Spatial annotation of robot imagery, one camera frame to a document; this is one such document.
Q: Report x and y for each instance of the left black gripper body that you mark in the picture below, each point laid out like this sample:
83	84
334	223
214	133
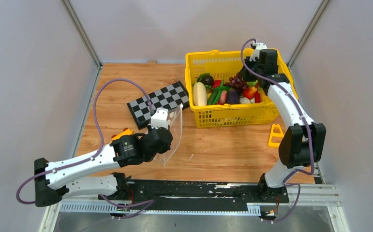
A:
150	158

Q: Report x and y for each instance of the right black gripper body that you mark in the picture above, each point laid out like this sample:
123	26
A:
251	70

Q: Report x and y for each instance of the purple grape bunch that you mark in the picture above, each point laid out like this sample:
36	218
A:
237	83

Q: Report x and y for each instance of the clear polka dot zip bag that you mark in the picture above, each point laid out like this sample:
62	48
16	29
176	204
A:
175	122

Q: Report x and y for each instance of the dark avocado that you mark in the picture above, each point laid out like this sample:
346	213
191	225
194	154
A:
207	80

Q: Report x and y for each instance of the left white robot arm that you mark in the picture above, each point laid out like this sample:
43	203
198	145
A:
55	181

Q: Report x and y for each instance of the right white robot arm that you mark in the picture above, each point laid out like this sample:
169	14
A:
302	144

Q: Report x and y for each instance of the yellow toy car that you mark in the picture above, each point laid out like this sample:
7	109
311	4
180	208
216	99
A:
126	131

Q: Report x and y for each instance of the white garlic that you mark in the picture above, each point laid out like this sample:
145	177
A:
244	100

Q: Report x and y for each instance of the purple eggplant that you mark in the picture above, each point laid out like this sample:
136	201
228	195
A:
232	97

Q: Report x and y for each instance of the black grey chessboard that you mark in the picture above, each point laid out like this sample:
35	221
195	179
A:
168	97

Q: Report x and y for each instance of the red bell pepper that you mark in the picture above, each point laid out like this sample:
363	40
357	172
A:
217	83

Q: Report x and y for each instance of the yellow plastic basket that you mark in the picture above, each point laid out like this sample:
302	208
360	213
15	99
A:
222	66

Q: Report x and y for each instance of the green bean pods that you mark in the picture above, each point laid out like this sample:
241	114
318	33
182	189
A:
215	94

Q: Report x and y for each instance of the white radish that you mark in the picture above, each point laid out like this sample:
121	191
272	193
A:
200	94

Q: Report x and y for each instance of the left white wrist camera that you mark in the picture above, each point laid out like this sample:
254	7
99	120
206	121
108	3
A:
159	119

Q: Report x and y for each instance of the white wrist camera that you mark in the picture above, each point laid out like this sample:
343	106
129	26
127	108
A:
257	47
159	119

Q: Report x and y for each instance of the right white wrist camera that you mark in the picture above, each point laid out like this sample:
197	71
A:
257	47

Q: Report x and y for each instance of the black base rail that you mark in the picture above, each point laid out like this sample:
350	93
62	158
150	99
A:
195	195

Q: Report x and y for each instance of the yellow triangle frame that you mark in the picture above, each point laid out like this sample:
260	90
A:
275	136

